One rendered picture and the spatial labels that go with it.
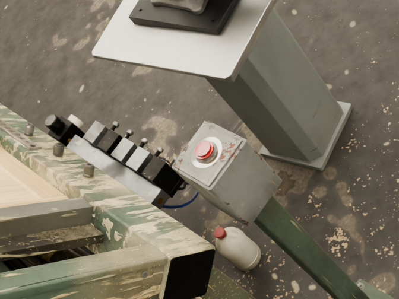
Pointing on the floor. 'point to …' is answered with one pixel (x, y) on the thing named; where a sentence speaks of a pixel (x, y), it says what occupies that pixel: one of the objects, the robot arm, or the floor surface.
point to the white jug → (237, 248)
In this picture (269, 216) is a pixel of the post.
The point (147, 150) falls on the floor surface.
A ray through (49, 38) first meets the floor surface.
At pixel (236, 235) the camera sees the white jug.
